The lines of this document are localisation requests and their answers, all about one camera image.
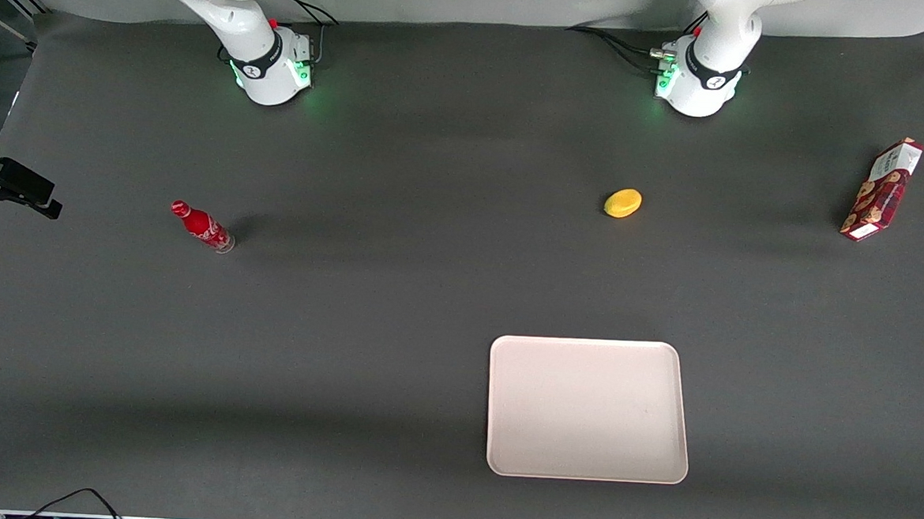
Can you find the red cookie box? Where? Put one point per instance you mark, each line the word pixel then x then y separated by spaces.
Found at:
pixel 881 190

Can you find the red cola bottle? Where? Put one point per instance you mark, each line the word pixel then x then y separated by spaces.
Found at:
pixel 203 226

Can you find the yellow lemon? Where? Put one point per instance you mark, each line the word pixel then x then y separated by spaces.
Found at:
pixel 623 203

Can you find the pale pink rectangular tray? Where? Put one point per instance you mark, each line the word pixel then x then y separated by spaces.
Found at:
pixel 589 408

